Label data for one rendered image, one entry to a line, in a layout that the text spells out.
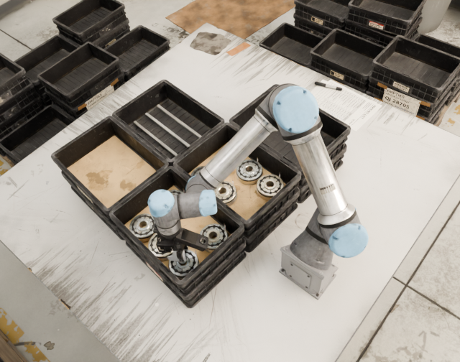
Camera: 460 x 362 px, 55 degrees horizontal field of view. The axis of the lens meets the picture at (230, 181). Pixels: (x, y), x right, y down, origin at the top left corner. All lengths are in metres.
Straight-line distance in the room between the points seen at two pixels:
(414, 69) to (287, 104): 1.70
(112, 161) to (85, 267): 0.44
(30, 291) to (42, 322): 0.21
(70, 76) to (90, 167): 1.14
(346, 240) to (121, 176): 0.95
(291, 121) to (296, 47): 2.08
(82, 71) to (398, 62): 1.91
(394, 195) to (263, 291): 0.67
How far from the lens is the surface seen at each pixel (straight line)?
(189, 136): 1.91
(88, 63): 3.01
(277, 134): 1.88
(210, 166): 1.37
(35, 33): 4.41
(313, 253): 1.49
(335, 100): 2.23
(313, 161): 1.25
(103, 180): 1.85
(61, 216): 1.98
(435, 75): 2.80
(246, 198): 1.68
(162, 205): 1.25
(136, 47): 3.21
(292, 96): 1.18
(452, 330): 2.50
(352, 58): 3.00
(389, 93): 2.70
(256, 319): 1.61
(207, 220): 1.64
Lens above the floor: 2.23
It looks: 54 degrees down
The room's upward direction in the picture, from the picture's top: 7 degrees counter-clockwise
